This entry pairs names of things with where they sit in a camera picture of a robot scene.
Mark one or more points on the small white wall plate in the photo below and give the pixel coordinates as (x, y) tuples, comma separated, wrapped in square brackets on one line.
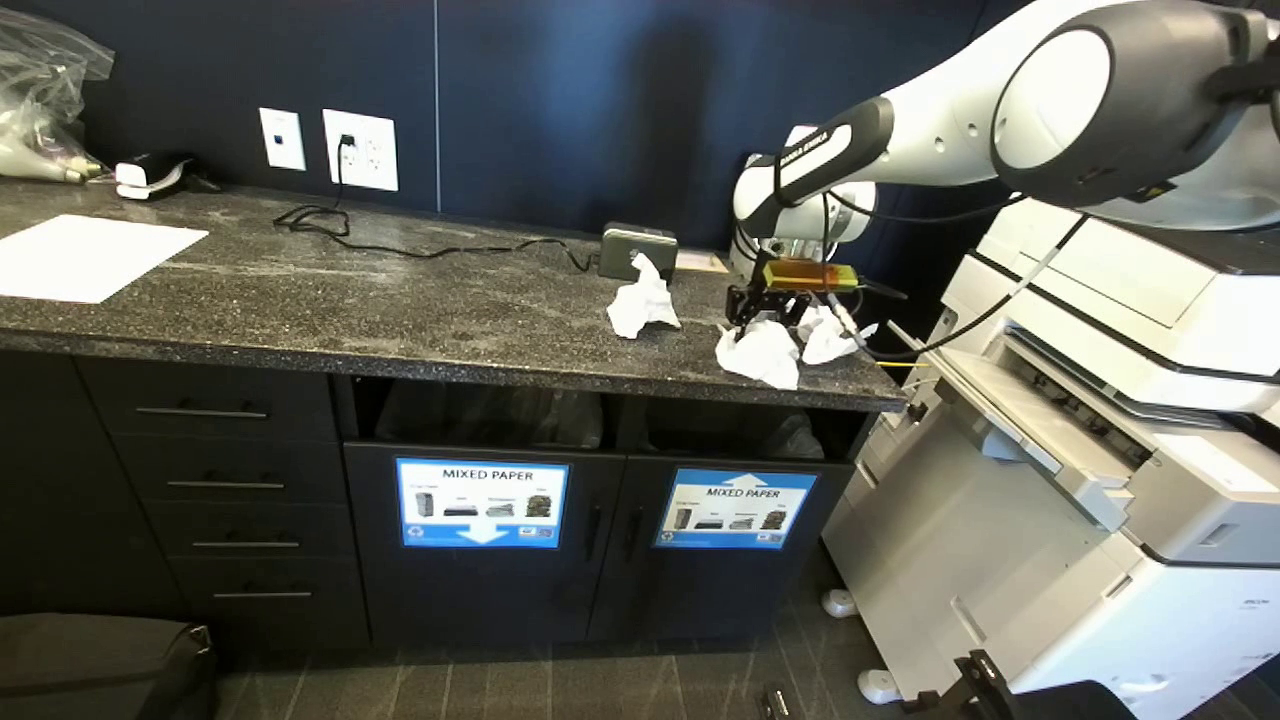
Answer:
[(280, 139)]

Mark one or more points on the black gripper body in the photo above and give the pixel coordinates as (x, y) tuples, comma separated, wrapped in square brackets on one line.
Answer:
[(760, 297)]

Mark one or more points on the black metal bracket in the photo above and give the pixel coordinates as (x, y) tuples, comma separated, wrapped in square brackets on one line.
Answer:
[(985, 683)]

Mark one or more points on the grey bin liner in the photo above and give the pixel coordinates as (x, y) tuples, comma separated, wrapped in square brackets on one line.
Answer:
[(802, 437)]

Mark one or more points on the small white desk device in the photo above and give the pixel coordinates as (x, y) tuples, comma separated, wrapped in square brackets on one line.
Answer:
[(146, 178)]

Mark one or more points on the small beige flat block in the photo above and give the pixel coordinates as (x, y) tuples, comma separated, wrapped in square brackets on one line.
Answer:
[(703, 261)]

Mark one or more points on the large white office printer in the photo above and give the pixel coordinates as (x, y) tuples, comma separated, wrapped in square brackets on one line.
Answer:
[(1064, 535)]

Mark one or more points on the large white outlet plate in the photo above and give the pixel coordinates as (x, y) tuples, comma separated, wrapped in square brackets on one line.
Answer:
[(360, 151)]

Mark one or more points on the blue mixed paper label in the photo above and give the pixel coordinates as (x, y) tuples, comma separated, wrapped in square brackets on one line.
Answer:
[(482, 500), (733, 510)]

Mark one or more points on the white tissue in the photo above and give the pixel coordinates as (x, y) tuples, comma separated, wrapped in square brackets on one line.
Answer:
[(760, 354), (643, 301), (830, 332)]

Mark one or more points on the clear crumpled plastic bag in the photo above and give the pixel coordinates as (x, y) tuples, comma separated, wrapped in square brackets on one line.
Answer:
[(45, 103)]

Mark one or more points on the dark cabinet with drawers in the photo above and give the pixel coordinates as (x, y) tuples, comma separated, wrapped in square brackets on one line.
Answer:
[(80, 504)]

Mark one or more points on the white paper sheet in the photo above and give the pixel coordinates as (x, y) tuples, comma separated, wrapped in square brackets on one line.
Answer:
[(85, 257)]

